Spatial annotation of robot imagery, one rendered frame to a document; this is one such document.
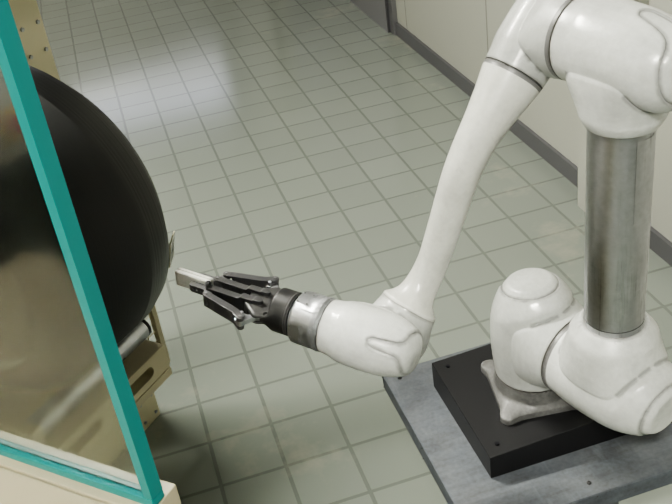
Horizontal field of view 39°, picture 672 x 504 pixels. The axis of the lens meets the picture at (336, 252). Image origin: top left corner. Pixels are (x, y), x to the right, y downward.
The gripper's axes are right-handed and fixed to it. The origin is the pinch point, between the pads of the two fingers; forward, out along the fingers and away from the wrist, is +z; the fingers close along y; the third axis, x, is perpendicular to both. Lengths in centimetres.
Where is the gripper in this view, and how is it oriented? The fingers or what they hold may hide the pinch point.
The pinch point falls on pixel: (194, 281)
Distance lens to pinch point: 164.1
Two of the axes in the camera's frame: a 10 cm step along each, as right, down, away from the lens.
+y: -4.6, 5.2, -7.2
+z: -8.9, -2.6, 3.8
